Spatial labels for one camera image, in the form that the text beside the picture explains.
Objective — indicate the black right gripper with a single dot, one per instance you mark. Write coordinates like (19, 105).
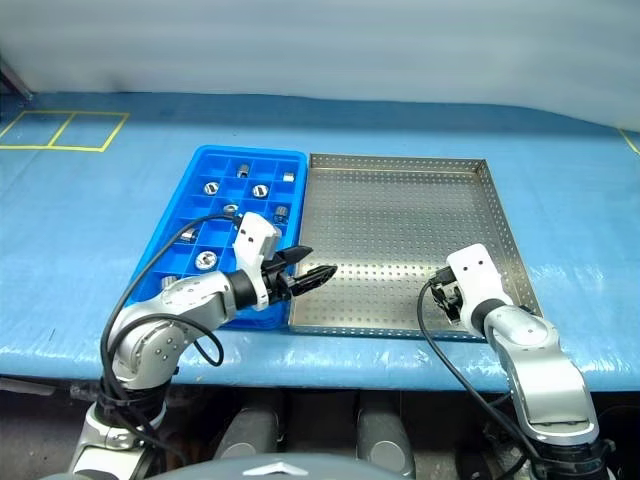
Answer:
(447, 280)

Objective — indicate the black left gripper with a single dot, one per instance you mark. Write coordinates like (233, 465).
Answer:
(275, 282)

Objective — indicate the metal nut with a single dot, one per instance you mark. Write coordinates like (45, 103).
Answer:
(243, 170)
(169, 281)

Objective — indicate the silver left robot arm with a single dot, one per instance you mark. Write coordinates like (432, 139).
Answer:
(190, 297)

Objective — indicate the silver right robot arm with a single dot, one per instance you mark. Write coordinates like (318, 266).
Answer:
(545, 375)

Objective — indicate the blue compartment tray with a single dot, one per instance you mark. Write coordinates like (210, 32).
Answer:
(215, 235)

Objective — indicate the perforated metal tray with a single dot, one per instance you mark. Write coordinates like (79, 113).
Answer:
(390, 215)

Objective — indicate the metal nut in blue tray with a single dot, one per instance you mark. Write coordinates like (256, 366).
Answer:
(243, 170)

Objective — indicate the grey right robot leg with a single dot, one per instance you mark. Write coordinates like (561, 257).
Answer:
(385, 440)

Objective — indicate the grey robot leg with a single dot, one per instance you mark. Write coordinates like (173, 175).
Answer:
(247, 435)
(385, 440)

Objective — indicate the grey left robot leg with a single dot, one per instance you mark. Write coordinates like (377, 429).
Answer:
(247, 435)

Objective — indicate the grey robot torso with logo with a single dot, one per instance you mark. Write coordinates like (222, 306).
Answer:
(280, 470)

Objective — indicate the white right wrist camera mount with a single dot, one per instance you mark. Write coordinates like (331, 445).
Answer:
(475, 270)

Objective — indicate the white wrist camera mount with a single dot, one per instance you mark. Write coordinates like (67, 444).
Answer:
(252, 235)
(475, 270)

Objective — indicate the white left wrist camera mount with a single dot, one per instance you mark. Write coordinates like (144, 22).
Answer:
(252, 235)

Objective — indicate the dark metal frame post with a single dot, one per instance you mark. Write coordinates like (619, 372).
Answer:
(15, 82)

